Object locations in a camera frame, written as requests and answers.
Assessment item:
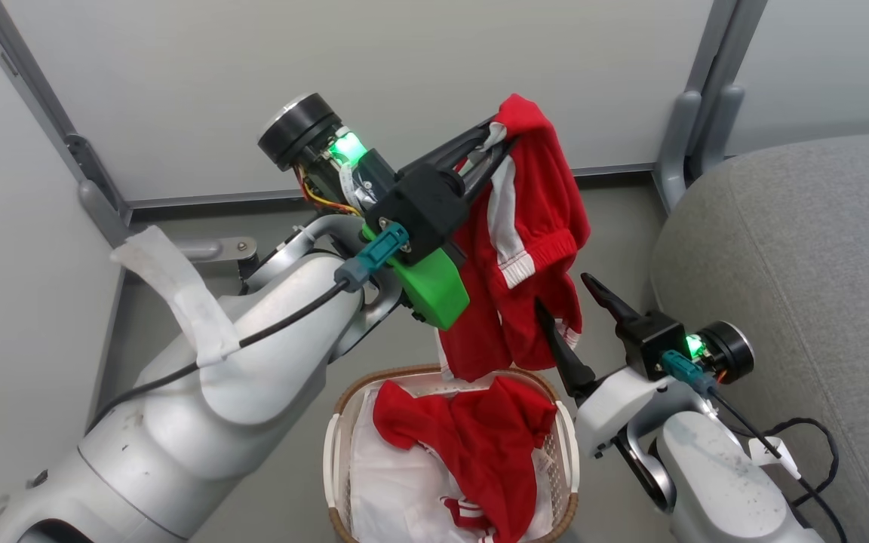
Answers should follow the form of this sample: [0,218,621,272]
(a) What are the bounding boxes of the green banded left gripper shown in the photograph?
[257,92,517,331]

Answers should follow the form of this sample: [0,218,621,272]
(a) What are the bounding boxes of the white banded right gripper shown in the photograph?
[534,273,754,457]

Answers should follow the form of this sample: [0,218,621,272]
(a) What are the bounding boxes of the red shorts with white stripe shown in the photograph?
[434,92,592,383]

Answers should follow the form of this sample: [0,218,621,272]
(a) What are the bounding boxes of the red shirt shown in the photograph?
[372,375,558,543]

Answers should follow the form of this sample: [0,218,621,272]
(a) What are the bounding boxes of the white basket liner cloth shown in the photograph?
[349,379,556,543]

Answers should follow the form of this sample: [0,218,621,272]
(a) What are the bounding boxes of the white laundry basket brown rim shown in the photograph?
[323,364,580,543]

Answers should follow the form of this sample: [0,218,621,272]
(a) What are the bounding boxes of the grey fabric sofa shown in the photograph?
[649,132,869,543]

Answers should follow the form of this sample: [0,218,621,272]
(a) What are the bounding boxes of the small black caster wheel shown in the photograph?
[237,253,263,295]

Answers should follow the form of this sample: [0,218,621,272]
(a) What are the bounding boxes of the teal right cable connector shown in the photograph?
[661,351,716,398]

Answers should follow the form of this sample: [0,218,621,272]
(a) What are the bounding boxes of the teal cable connector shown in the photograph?
[661,351,716,398]
[334,222,410,293]

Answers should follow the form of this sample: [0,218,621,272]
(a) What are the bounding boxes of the teal left cable connector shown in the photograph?
[334,222,410,293]

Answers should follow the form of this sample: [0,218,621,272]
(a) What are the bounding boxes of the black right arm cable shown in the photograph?
[706,386,850,543]

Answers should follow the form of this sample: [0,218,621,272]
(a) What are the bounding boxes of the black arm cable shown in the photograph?
[84,279,352,437]
[706,386,850,543]

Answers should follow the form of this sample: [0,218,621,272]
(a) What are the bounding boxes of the grey double partition post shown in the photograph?
[652,0,769,213]

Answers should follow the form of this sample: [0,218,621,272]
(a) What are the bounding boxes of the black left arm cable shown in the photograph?
[84,279,352,437]

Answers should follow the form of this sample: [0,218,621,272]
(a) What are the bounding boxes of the black looped cable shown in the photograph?
[770,417,841,508]

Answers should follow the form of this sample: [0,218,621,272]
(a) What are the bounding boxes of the white tape strap left arm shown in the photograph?
[110,225,242,369]

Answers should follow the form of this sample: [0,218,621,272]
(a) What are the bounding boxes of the grey partition post with foot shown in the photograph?
[0,0,258,265]

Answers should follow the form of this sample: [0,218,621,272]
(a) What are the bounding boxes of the short grey partition bottom rail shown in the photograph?
[88,264,129,423]

